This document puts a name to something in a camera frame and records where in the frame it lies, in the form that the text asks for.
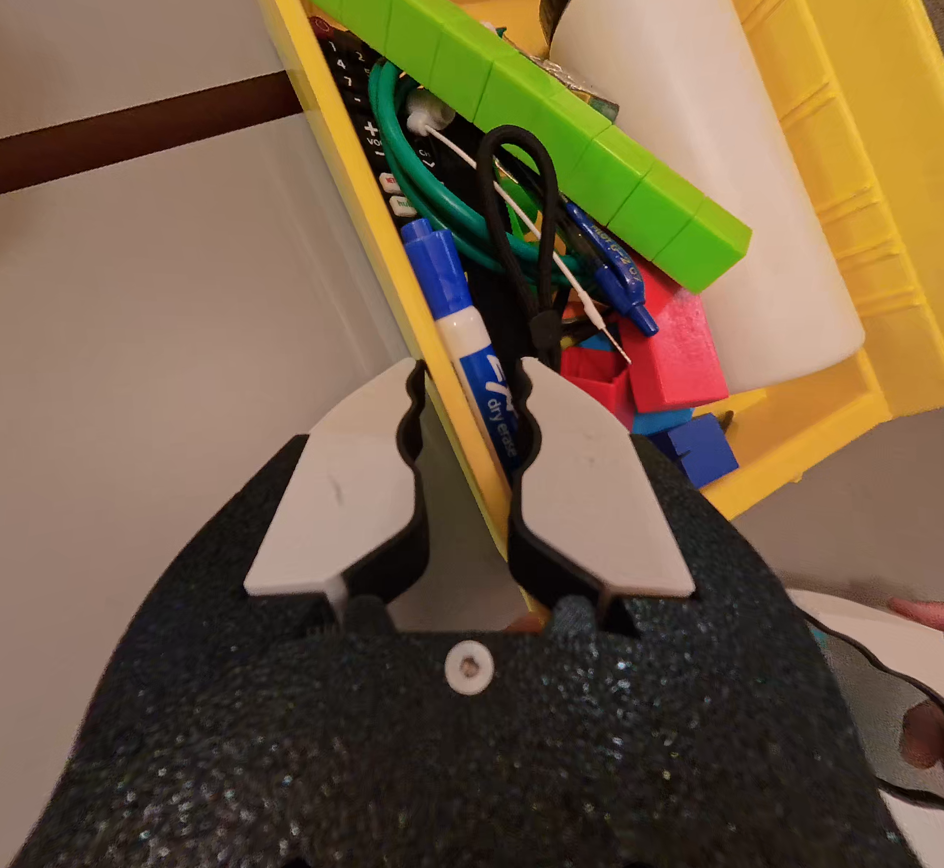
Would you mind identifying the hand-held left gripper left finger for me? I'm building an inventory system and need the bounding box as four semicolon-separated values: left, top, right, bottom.
243;358;430;622

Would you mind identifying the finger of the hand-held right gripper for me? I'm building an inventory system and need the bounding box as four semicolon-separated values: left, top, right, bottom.
784;588;944;708
876;772;944;868

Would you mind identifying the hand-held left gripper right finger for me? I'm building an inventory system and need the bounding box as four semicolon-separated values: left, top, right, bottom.
509;358;696;622

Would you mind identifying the small dark blue object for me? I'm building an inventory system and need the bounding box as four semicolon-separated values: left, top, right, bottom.
649;413;740;489

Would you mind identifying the thin black cord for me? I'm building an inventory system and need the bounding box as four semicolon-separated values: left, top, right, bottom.
475;125;565;371

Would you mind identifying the yellow plastic bin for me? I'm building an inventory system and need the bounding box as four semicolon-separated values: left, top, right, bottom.
229;0;944;626

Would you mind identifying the person's right hand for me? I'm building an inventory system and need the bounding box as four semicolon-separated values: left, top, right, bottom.
888;597;944;769

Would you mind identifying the light blue piece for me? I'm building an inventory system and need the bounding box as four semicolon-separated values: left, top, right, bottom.
630;405;696;436

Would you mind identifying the red hollow piece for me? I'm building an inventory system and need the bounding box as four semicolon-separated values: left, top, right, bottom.
559;345;637;430

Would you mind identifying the small red item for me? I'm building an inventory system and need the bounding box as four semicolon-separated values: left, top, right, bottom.
618;260;730;414

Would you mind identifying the blue dry-erase marker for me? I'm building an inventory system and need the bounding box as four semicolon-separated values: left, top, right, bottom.
400;218;526;474

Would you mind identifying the blue pen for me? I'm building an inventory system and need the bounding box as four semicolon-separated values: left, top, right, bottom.
564;201;659;338

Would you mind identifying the white cylinder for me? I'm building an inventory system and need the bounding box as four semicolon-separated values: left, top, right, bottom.
540;0;865;395

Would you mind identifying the black remote control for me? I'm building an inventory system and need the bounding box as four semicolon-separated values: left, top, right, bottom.
310;13;535;368

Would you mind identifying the green block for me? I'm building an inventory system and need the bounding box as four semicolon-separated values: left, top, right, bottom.
267;0;753;294

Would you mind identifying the green cable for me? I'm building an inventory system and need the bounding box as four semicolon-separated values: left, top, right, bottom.
367;59;584;290

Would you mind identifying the thin white wire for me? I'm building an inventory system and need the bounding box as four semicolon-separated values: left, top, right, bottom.
406;88;634;366

